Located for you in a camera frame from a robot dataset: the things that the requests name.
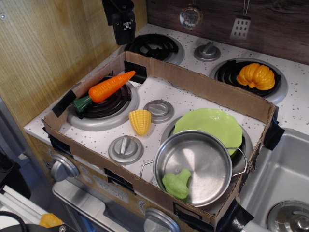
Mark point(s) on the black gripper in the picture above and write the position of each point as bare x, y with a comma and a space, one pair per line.
120, 15

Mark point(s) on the green toy broccoli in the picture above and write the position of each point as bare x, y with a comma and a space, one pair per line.
176, 184

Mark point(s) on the silver metal pan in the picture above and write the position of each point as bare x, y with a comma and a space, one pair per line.
213, 165

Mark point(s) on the back left stove burner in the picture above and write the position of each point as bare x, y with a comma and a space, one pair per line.
158, 46

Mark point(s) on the stove burner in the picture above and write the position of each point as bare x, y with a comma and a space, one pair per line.
108, 114
158, 46
228, 71

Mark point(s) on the hanging silver ladle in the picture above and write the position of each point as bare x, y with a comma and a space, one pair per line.
191, 16

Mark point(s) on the orange toy carrot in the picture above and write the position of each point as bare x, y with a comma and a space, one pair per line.
103, 90

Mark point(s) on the front left stove burner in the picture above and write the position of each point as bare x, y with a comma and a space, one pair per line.
108, 114

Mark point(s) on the back grey stove knob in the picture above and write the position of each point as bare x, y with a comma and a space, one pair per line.
207, 52

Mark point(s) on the grey stove knob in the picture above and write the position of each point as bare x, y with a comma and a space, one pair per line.
207, 52
125, 150
161, 111

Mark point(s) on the middle grey stove knob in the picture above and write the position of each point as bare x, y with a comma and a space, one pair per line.
161, 111

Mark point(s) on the yellow toy corn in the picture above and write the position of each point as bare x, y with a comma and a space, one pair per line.
140, 121

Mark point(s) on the hanging silver spatula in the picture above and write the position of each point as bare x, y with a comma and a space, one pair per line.
241, 24

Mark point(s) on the back right stove burner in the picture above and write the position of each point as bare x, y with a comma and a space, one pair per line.
228, 71

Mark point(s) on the front grey stove knob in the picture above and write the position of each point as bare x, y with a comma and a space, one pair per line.
125, 150

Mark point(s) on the cardboard fence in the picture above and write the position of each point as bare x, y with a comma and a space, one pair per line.
186, 91

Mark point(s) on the light green plate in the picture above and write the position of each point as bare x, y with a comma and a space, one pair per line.
213, 121

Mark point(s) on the orange toy pumpkin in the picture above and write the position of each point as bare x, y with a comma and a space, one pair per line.
256, 76

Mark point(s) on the left oven dial knob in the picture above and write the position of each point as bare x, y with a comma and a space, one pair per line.
63, 168

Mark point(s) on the oven dial knob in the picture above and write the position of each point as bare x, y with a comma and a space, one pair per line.
157, 221
63, 168

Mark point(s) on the right oven dial knob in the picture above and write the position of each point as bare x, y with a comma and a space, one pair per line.
157, 221

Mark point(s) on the yellow toy at bottom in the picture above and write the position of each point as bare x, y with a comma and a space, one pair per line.
49, 220

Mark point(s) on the grey sink basin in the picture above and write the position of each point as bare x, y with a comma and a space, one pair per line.
281, 174

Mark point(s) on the silver sink drain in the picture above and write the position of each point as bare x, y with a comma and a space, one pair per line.
288, 216

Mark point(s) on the silver oven door handle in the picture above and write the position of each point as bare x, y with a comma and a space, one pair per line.
89, 208

